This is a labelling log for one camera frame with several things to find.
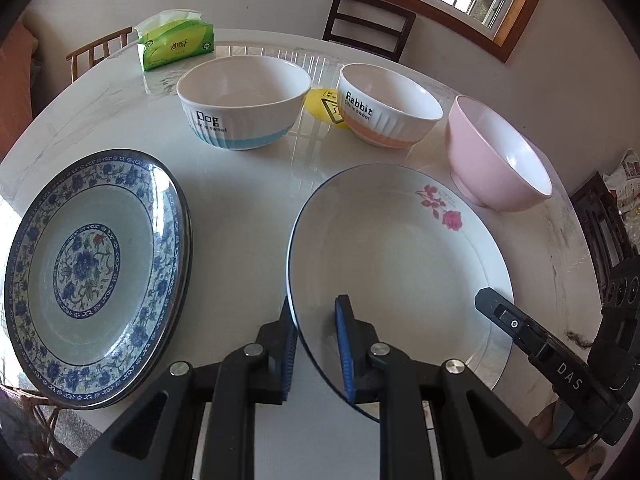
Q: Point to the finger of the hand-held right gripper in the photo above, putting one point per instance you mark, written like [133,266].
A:
[500,312]

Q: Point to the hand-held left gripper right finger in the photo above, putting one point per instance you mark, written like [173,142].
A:
[345,355]

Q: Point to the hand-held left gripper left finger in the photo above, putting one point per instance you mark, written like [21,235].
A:
[287,357]

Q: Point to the white plate with rose print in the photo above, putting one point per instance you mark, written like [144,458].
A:
[400,270]

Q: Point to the pink bowl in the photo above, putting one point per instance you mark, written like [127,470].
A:
[475,160]

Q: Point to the blue floral porcelain plate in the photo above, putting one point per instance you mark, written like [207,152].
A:
[90,280]

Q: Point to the white ribbed bowl orange band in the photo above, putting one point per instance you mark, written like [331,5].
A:
[385,115]

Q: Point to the white ribbed bowl blue band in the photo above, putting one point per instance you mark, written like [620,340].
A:
[240,110]

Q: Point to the dark carved wooden furniture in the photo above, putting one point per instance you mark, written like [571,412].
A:
[600,230]

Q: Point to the crumpled newspaper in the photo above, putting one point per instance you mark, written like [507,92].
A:
[627,175]

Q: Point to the round yellow sticker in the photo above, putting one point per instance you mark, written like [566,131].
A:
[320,105]

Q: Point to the brown wicker chair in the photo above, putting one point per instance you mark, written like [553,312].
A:
[25,410]

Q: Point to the dark wooden chair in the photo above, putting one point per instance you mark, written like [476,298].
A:
[370,25]

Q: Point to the green tissue pack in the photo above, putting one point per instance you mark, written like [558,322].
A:
[175,45]

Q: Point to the light wooden chair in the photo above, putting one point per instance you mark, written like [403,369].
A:
[95,50]

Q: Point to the orange cloth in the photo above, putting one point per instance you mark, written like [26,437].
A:
[22,60]

